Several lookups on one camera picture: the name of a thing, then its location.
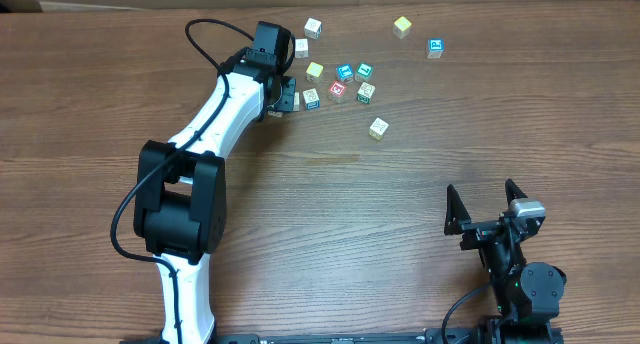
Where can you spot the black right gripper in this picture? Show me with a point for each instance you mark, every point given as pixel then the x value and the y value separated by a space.
pixel 486 230

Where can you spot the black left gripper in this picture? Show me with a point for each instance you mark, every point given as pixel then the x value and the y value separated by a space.
pixel 286 100

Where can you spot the cream umbrella wooden block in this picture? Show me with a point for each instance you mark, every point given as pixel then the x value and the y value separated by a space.
pixel 378 128

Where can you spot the yellow top wooden block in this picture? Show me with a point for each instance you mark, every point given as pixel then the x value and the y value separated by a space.
pixel 275 114

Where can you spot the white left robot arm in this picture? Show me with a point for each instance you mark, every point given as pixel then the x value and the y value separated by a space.
pixel 180 195

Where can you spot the plain cream wooden block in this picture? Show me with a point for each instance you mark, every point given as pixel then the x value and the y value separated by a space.
pixel 301 48

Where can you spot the cream block top row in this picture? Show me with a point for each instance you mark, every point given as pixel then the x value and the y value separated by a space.
pixel 313 28

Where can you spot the yellow top block middle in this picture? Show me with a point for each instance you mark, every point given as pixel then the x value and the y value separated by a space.
pixel 314 72

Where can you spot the cream block red letter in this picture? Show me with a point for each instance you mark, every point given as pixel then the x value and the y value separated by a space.
pixel 296 104

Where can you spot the cream block blue letter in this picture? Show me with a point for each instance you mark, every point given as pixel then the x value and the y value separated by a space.
pixel 311 99

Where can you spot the blue top wooden block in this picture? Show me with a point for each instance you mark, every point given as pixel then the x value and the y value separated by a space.
pixel 344 73

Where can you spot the red top wooden block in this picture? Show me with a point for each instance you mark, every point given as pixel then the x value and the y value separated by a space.
pixel 337 91

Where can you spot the green top wooden block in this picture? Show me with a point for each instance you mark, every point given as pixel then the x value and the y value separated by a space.
pixel 364 72

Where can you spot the cream block green side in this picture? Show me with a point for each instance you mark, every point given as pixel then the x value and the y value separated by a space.
pixel 365 93

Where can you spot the yellow top block far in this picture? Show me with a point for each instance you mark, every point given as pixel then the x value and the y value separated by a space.
pixel 402 27

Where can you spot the blue top block far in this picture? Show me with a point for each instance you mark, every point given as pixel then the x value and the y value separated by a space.
pixel 435 48

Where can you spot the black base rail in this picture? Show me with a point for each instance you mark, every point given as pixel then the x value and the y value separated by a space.
pixel 429 336

